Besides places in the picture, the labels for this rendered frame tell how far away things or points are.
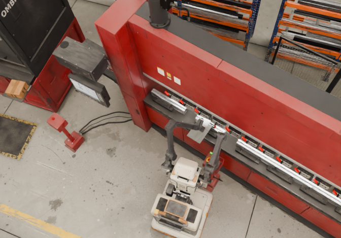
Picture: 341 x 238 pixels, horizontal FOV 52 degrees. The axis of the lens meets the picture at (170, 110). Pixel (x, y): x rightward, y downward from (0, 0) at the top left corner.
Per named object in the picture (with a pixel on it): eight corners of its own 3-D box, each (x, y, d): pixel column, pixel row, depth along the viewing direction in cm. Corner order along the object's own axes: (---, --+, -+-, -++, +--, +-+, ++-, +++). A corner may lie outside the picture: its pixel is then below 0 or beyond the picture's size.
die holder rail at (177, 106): (151, 95, 450) (150, 91, 441) (154, 92, 452) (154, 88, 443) (184, 114, 435) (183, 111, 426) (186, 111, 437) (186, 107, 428)
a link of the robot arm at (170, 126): (162, 123, 354) (169, 127, 348) (172, 117, 362) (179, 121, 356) (165, 158, 377) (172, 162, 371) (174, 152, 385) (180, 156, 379)
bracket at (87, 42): (74, 56, 392) (72, 53, 385) (88, 41, 400) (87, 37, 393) (101, 73, 379) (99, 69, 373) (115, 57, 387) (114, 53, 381)
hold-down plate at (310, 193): (299, 189, 385) (299, 189, 383) (301, 185, 387) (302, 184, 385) (325, 205, 376) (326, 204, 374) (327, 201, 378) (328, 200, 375)
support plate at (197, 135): (186, 135, 410) (186, 135, 409) (199, 118, 418) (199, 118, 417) (199, 143, 404) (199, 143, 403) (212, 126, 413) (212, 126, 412)
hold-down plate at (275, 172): (266, 169, 398) (266, 168, 395) (268, 165, 399) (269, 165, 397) (290, 184, 388) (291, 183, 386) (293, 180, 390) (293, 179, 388)
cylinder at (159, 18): (144, 23, 320) (136, -17, 278) (161, 4, 328) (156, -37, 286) (174, 38, 310) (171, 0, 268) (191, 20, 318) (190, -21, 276)
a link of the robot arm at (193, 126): (168, 124, 361) (175, 127, 354) (169, 118, 360) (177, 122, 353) (191, 127, 394) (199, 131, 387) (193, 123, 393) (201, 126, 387)
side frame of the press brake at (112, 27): (133, 124, 530) (93, 23, 324) (166, 83, 558) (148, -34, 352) (146, 132, 522) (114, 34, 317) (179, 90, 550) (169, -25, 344)
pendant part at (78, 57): (76, 93, 432) (50, 53, 356) (88, 78, 441) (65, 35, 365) (110, 111, 418) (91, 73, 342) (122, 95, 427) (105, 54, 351)
